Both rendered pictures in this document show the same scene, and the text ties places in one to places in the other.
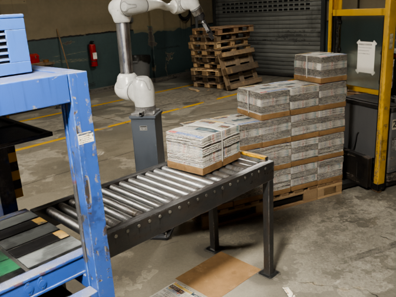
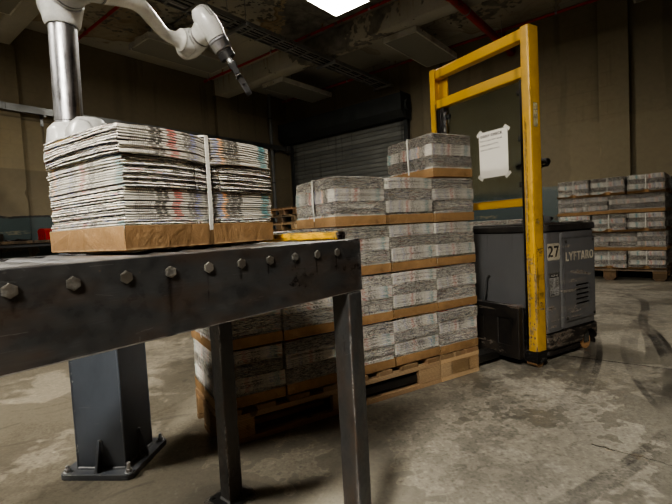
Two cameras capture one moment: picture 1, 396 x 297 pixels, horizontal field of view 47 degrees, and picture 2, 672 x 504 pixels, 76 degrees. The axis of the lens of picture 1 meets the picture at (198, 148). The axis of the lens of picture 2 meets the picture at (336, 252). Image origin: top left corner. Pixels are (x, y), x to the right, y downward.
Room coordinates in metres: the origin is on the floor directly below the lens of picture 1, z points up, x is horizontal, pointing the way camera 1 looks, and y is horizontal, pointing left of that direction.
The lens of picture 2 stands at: (1.67, -0.29, 0.82)
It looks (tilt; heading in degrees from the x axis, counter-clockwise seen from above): 3 degrees down; 353
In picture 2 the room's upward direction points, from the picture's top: 3 degrees counter-clockwise
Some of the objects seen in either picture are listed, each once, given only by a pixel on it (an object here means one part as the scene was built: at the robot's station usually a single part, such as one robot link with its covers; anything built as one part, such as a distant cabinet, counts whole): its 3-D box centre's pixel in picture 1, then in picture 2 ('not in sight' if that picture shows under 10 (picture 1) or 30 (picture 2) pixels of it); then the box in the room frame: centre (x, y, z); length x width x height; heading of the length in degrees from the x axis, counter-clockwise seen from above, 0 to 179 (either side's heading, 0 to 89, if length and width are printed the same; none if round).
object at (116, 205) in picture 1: (116, 205); not in sight; (2.17, 0.44, 0.77); 0.47 x 0.05 x 0.05; 44
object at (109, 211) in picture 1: (105, 210); not in sight; (2.12, 0.49, 0.77); 0.47 x 0.05 x 0.05; 44
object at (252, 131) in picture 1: (251, 162); (322, 314); (3.73, -0.46, 0.42); 1.17 x 0.39 x 0.83; 114
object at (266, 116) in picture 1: (262, 111); (339, 222); (3.78, -0.57, 0.86); 0.38 x 0.29 x 0.04; 25
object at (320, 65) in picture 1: (318, 125); (431, 255); (4.02, -1.12, 0.65); 0.39 x 0.30 x 1.29; 24
